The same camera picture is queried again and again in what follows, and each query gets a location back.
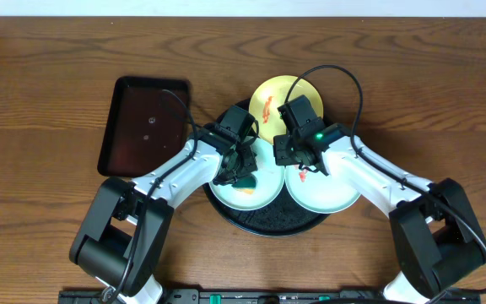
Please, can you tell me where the green yellow sponge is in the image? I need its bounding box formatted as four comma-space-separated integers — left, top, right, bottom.
232, 175, 257, 195

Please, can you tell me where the light blue plate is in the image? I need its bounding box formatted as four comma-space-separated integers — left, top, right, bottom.
208, 138, 284, 211
285, 166, 360, 214

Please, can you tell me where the yellow plate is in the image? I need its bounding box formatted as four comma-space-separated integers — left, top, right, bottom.
249, 75, 324, 144

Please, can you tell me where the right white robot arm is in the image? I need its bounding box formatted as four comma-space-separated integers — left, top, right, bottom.
273, 117, 486, 303

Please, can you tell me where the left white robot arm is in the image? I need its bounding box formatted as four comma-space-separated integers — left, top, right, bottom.
69, 120, 258, 303

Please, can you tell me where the round black serving tray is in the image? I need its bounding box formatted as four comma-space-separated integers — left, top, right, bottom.
202, 97, 345, 237

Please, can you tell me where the dark rectangular tray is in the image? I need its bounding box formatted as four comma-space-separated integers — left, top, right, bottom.
97, 76, 190, 177

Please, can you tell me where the right black cable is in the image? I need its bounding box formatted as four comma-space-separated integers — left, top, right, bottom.
283, 64, 486, 296

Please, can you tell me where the black cable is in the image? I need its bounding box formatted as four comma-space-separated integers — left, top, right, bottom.
99, 88, 200, 303
283, 64, 486, 296

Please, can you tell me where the left black cable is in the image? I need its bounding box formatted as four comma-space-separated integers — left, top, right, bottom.
99, 88, 200, 303

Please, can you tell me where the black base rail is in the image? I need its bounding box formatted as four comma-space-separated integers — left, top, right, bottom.
57, 289, 481, 304

